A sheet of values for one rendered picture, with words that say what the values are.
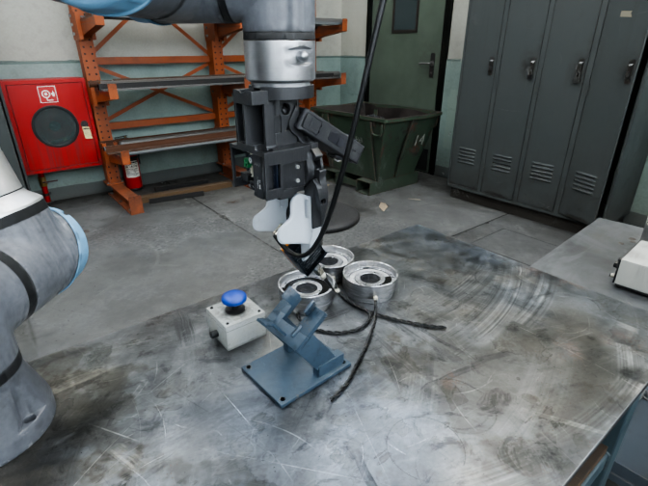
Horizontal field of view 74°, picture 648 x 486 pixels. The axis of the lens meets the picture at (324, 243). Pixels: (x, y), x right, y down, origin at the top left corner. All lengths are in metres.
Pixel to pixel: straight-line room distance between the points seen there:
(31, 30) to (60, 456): 3.90
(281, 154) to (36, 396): 0.42
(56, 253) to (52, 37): 3.73
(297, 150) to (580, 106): 3.03
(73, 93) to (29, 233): 3.50
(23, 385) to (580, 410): 0.70
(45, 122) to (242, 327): 3.55
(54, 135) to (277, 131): 3.71
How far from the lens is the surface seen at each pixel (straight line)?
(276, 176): 0.48
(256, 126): 0.49
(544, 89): 3.52
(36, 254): 0.66
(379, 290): 0.79
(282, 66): 0.47
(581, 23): 3.45
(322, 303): 0.76
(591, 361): 0.79
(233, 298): 0.70
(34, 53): 4.32
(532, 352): 0.77
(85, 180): 4.47
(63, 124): 4.14
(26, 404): 0.66
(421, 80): 4.74
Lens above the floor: 1.24
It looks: 25 degrees down
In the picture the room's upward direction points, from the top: straight up
